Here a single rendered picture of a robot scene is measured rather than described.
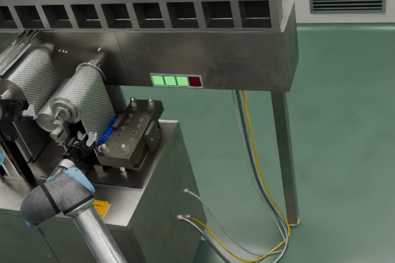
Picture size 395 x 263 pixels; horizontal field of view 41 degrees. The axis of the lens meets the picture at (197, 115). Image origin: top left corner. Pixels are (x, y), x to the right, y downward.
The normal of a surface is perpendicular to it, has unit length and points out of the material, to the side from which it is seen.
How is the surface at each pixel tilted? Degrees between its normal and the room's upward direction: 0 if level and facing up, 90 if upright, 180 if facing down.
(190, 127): 0
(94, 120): 90
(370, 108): 0
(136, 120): 0
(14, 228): 90
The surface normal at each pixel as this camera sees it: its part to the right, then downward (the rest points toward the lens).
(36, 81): 0.94, 0.08
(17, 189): -0.19, -0.76
